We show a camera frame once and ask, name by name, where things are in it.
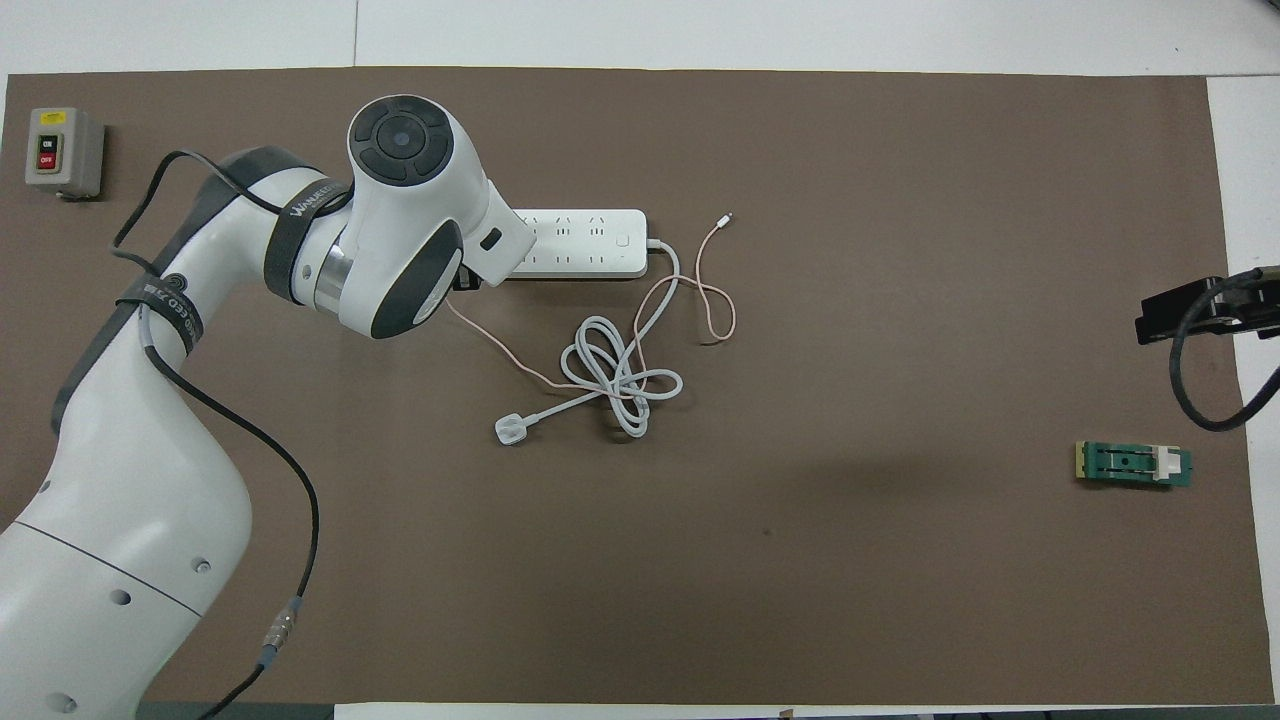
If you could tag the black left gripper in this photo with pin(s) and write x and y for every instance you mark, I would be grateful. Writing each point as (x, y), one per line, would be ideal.
(470, 282)

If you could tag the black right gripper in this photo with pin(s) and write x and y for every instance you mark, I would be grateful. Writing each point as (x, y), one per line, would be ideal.
(1258, 305)

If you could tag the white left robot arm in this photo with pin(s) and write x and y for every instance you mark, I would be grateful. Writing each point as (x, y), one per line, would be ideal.
(130, 480)

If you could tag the grey on-off switch box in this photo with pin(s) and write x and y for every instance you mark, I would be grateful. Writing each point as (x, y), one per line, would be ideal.
(65, 150)

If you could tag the green fixture on yellow sponge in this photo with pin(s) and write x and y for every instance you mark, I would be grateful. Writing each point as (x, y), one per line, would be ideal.
(1130, 465)

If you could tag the brown table mat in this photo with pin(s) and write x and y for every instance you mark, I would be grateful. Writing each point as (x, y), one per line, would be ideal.
(800, 600)

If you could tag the white power strip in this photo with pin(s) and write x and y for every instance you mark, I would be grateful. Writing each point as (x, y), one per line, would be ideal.
(590, 262)

